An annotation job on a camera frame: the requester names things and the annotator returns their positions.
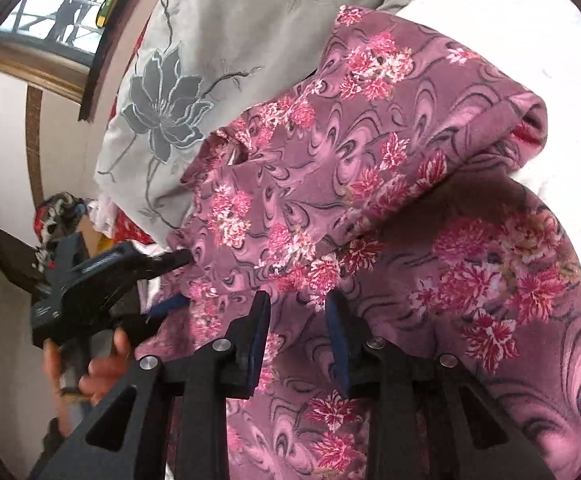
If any pile of clothes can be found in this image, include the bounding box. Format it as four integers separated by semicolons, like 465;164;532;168
33;192;86;273

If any pink floral shirt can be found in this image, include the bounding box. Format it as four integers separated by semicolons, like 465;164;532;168
141;6;581;479

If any grey floral pillow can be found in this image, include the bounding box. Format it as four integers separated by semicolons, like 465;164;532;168
95;0;413;243

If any white quilted bedspread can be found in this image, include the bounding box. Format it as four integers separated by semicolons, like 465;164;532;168
398;0;581;263

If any window with metal bars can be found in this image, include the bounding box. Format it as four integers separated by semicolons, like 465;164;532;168
0;0;112;66

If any person's left hand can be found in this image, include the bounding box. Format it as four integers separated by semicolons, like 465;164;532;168
43;327;133;438

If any red patterned pillow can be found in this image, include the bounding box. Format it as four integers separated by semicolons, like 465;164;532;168
112;25;154;245

